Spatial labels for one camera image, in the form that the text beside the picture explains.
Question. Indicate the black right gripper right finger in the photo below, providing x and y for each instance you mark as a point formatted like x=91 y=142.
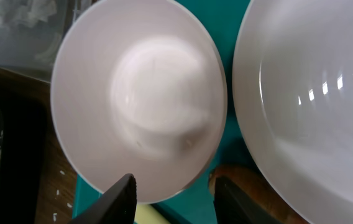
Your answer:
x=233 y=205

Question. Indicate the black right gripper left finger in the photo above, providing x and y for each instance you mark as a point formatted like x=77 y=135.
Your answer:
x=116 y=205

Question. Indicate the yellow plastic spoon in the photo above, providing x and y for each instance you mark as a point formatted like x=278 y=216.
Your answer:
x=146 y=214

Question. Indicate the orange carrot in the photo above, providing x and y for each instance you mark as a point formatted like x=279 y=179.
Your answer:
x=258 y=189

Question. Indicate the pink bowl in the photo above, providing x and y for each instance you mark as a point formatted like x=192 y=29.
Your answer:
x=138 y=87

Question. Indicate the large white plate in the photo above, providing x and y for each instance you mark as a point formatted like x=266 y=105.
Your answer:
x=292 y=83

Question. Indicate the white tissue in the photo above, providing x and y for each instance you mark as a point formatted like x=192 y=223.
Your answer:
x=27 y=13

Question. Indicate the clear plastic waste bin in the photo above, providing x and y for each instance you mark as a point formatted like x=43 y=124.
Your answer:
x=31 y=51

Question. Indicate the teal serving tray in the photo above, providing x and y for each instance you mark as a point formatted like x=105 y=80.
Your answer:
x=222 y=19

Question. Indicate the black tray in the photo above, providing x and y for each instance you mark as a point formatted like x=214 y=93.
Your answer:
x=23 y=125

